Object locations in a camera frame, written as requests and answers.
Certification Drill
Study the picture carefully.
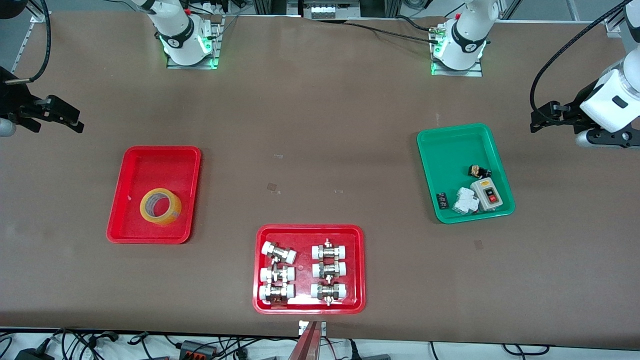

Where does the yellow tape roll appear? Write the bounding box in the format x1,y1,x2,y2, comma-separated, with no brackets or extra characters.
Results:
139,188,182,226

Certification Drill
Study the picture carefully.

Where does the red plastic tray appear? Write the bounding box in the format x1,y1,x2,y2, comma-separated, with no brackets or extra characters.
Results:
252,224,366,315
106,145,202,245

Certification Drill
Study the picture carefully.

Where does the green plastic tray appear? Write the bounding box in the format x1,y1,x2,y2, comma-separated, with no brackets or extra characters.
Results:
416,123,516,224

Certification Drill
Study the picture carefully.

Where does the white circuit breaker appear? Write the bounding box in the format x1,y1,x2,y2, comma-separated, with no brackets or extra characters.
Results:
452,186,481,215

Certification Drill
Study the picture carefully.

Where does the black power adapter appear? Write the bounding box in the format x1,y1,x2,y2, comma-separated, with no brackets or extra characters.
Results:
14,346,55,360

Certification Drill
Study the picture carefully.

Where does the grey terminal block device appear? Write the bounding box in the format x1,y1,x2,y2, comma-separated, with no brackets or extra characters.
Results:
302,0,362,21

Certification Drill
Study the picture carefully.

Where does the brass fitting with white caps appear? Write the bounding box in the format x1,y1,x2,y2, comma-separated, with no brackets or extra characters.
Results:
261,241,297,265
312,260,348,279
310,281,347,306
258,283,296,305
259,265,296,284
311,239,348,261

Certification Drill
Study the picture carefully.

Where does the grey orange connector box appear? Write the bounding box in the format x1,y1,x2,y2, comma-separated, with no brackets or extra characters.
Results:
178,340,218,359

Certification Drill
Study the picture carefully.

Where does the red aluminium profile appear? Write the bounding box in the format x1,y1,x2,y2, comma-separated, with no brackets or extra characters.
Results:
287,321,323,360

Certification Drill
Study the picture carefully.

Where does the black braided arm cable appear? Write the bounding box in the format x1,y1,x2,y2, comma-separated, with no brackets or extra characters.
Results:
530,0,634,114
7,0,53,84

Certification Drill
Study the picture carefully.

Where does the grey switch box red button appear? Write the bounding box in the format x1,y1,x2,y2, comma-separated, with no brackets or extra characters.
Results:
470,178,502,212

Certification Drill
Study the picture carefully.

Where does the aluminium arm base plate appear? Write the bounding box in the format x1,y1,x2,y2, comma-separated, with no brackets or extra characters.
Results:
166,15,223,70
431,25,484,77

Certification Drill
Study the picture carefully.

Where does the black table cable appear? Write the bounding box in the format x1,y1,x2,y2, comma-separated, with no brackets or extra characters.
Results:
395,15,441,33
345,21,443,45

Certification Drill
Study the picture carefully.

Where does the small silver bracket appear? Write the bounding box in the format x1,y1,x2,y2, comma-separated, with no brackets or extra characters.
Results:
298,320,327,337

